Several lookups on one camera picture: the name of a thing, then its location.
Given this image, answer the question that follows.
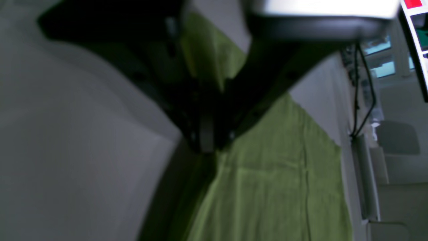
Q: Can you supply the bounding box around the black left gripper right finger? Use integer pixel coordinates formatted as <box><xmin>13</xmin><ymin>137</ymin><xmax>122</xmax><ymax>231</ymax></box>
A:
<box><xmin>214</xmin><ymin>15</ymin><xmax>390</xmax><ymax>149</ymax></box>

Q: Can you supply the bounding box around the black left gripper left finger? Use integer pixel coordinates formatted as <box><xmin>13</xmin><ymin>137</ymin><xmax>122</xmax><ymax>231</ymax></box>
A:
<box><xmin>37</xmin><ymin>0</ymin><xmax>214</xmax><ymax>153</ymax></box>

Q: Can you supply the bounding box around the green T-shirt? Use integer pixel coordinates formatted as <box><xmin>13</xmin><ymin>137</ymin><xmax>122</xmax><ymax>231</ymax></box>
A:
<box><xmin>167</xmin><ymin>13</ymin><xmax>353</xmax><ymax>241</ymax></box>

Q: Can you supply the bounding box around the black cable pair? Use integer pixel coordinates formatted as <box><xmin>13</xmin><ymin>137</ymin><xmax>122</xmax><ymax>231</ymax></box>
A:
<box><xmin>349</xmin><ymin>42</ymin><xmax>378</xmax><ymax>138</ymax></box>

